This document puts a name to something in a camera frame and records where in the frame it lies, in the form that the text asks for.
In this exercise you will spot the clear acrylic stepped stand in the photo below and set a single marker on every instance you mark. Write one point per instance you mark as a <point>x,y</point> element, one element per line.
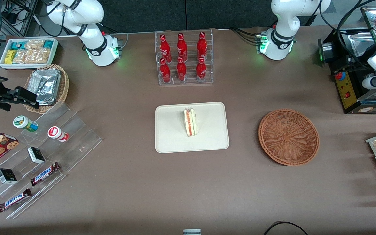
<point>77,130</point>

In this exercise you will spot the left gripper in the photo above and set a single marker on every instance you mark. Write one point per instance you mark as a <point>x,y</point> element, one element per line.
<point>358,64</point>

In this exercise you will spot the black glass food warmer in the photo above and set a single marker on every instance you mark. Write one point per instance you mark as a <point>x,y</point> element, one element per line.
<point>346,94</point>

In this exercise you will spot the light tan wicker basket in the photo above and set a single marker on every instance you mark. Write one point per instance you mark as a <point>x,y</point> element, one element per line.
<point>64,88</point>

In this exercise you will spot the clear acrylic bottle rack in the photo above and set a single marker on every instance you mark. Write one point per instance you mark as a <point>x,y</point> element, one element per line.
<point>189,81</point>

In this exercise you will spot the brown Snickers bar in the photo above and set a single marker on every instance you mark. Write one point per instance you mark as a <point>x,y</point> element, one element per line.
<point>44,174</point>
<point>14,200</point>

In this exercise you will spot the small black carton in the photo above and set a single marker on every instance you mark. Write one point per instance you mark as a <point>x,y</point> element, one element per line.
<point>36,155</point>
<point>7,176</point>

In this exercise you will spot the black box with green light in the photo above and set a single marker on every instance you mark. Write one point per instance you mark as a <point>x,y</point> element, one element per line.
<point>326,49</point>

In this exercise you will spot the white rectangular snack tray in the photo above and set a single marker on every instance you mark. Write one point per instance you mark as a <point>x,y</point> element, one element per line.
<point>28,66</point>

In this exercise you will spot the teal snack packet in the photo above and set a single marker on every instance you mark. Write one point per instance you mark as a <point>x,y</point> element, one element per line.
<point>48,43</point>
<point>18,45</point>

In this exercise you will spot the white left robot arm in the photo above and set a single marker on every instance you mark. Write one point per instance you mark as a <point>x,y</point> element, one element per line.
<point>282,36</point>

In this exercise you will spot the steel food pan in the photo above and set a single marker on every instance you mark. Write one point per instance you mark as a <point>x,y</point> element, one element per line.
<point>357,40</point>

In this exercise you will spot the small grey device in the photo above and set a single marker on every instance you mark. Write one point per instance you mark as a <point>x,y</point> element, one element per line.
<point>192,232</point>

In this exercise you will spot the cream plastic tray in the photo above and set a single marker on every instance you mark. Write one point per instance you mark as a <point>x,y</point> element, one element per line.
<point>171,130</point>

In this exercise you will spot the yellow wrapped snack bar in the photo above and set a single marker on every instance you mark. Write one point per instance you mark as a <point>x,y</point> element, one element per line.
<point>10,56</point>

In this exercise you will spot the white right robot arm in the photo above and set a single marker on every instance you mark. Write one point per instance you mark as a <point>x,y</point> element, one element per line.
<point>93,36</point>

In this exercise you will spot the red cola bottle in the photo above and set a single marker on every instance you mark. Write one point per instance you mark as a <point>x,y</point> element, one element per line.
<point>201,69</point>
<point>181,45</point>
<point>165,70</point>
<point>181,69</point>
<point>202,44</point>
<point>164,45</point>

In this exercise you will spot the clear rice snack bag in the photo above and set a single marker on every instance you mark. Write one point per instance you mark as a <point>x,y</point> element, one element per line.
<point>23,57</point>
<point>34,44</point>
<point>41,56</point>

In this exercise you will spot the brown round wicker basket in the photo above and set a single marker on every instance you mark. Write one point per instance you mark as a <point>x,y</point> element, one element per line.
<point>289,137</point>

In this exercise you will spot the green lid white cup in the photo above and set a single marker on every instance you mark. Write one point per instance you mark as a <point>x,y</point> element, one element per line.
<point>23,122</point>

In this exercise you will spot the aluminium frame profile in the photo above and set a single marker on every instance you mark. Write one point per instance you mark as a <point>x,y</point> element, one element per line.
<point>28,16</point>

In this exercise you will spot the silver foil packet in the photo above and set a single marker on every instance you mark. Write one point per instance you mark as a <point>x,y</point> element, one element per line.
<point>47,93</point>
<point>44,76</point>

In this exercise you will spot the triangle sandwich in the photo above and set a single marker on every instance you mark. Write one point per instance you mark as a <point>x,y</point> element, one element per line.
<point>190,123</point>

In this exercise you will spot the red lid white cup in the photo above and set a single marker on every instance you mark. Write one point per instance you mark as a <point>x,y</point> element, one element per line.
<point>55,133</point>

